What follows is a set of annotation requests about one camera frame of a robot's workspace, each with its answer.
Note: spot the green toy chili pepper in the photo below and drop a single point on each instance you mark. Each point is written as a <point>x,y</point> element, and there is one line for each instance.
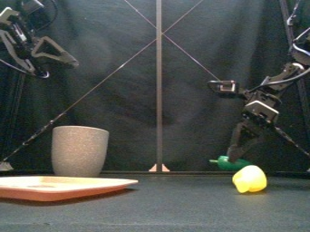
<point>226,164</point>

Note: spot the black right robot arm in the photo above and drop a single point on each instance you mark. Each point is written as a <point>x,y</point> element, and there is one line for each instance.
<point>301,51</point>

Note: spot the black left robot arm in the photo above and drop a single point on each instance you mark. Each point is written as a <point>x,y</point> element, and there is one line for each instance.
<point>34,10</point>

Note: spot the yellow toy bell pepper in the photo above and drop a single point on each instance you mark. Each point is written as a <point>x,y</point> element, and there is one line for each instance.
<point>250,179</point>

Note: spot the grey speckled cup bowl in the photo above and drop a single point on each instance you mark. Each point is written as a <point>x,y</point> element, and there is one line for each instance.
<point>79,151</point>

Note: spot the pink plastic tray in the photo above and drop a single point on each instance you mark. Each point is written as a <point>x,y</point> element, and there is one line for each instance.
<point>57,187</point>

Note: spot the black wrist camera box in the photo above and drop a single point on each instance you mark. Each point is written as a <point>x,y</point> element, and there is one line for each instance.
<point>224,87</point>

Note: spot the horizontal frame base rail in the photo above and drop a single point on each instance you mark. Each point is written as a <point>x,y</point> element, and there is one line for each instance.
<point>194,172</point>

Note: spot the small frame foot bracket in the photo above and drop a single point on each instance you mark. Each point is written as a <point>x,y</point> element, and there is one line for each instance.
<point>159,168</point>

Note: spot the vertical metal frame post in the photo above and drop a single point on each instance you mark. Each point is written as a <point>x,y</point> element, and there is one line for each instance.
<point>159,90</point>

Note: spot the white corner bracket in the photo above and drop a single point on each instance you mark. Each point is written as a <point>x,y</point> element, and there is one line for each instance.
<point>4,166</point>

